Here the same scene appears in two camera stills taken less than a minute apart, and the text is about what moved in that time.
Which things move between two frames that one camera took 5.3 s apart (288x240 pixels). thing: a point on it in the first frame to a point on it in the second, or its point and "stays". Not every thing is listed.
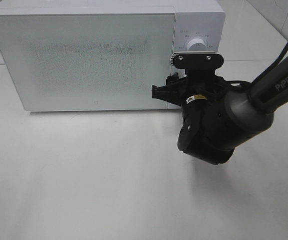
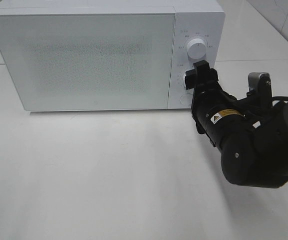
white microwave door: (86, 62) stays
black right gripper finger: (174, 80) to (203, 73)
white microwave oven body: (101, 55) stays
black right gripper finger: (173, 93) to (190, 79)
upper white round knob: (197, 45) stays
